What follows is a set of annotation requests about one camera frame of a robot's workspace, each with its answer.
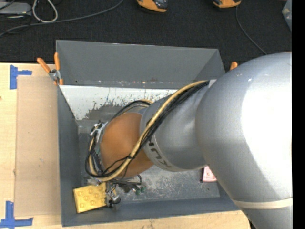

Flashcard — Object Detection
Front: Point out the pink flat packet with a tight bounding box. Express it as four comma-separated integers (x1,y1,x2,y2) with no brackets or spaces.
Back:
202,166,218,183

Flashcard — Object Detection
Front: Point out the grey metal bin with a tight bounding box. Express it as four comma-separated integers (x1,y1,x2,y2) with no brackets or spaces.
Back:
55,39,242,228

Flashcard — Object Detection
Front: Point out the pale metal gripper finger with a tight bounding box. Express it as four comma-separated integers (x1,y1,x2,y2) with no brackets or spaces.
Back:
108,194,122,212

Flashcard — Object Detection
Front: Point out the yellow studded toy brick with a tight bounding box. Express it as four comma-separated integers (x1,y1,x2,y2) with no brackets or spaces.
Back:
72,182,108,214

